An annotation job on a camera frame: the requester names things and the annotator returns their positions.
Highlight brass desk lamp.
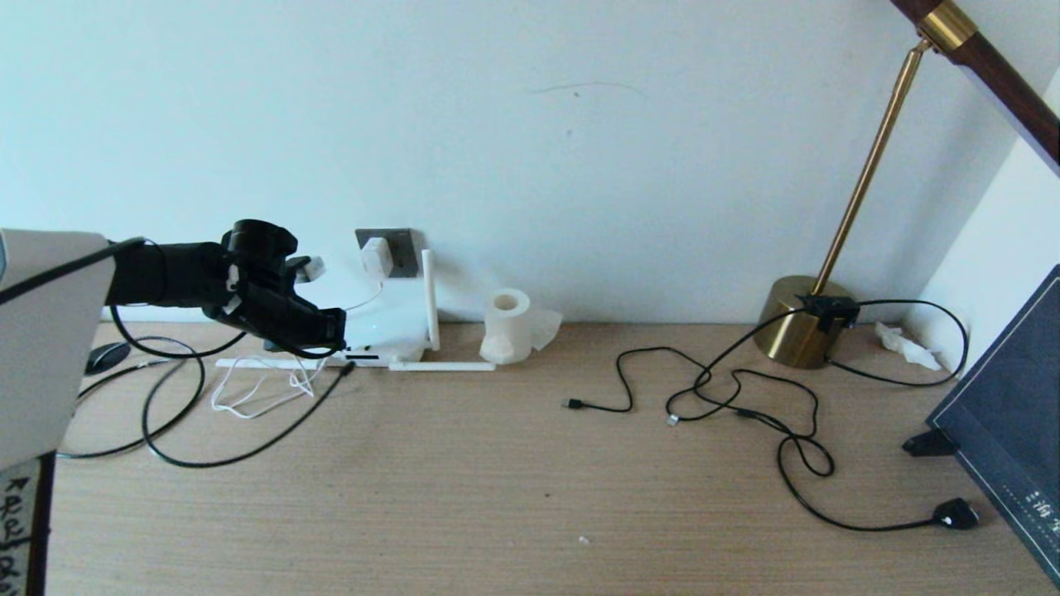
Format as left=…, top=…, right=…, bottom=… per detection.
left=755, top=0, right=1060, bottom=371

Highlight black ethernet cable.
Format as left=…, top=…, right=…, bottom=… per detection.
left=58, top=335, right=357, bottom=469

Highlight black round disc with cable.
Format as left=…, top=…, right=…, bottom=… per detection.
left=85, top=343, right=132, bottom=376

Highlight crumpled white tissue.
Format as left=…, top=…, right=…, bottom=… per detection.
left=878, top=324, right=945, bottom=372

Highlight white toilet paper roll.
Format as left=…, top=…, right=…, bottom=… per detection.
left=479, top=287, right=564, bottom=367

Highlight black braided left wrist cable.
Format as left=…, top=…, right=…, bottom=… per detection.
left=110, top=305, right=345, bottom=362

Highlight black cables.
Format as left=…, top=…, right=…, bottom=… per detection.
left=667, top=298, right=981, bottom=532

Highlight thin black usb cable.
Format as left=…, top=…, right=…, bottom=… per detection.
left=561, top=346, right=837, bottom=481

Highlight grey wall socket plate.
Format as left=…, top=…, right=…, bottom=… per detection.
left=355, top=228, right=417, bottom=278

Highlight thin white adapter cable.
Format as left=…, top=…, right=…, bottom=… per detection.
left=211, top=281, right=387, bottom=421

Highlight white router with antennas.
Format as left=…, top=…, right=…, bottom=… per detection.
left=217, top=248, right=499, bottom=372

